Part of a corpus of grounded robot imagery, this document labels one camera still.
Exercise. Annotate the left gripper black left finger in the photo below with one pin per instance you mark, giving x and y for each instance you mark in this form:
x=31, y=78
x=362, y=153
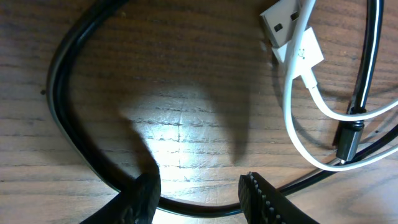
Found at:
x=135, y=205

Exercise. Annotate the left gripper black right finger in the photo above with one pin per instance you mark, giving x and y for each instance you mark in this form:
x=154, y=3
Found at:
x=262, y=203

